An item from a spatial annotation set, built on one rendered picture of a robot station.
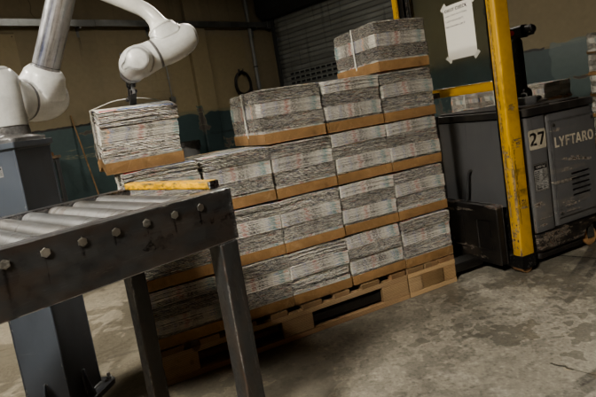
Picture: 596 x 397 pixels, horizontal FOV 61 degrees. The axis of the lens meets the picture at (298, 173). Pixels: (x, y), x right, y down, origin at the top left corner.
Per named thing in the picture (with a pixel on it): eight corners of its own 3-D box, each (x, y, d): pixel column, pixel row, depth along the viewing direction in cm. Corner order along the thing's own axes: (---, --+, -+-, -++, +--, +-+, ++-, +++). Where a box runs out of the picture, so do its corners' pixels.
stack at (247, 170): (148, 352, 226) (111, 169, 216) (367, 279, 273) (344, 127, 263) (164, 388, 191) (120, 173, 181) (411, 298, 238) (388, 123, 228)
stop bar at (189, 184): (135, 188, 151) (134, 182, 151) (221, 186, 120) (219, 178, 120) (125, 190, 149) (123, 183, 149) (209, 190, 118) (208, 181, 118)
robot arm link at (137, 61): (128, 89, 175) (160, 71, 180) (133, 80, 161) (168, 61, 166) (111, 60, 173) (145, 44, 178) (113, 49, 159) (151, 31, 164)
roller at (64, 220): (16, 215, 131) (23, 233, 132) (90, 223, 98) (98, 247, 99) (35, 209, 135) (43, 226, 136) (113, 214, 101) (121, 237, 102)
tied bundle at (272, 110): (234, 147, 238) (226, 98, 236) (290, 137, 251) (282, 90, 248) (265, 146, 205) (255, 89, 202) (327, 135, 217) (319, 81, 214)
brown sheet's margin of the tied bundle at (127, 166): (101, 167, 195) (99, 157, 194) (176, 154, 207) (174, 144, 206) (106, 175, 181) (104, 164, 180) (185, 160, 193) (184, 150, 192)
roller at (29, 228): (0, 214, 129) (-13, 231, 126) (70, 221, 95) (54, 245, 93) (18, 224, 131) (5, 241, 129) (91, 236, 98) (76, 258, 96)
